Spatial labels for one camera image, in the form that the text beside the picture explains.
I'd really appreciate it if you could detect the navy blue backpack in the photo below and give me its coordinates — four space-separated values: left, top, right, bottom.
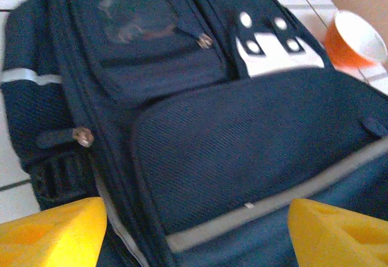
0 0 388 267

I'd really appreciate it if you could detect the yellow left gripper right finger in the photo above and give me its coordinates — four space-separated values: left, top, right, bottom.
287 198 388 267

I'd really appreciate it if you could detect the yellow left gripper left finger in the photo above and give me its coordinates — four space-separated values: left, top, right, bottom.
0 197 107 267

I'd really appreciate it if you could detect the orange and white bowl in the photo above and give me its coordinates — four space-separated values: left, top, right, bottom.
324 10 388 69

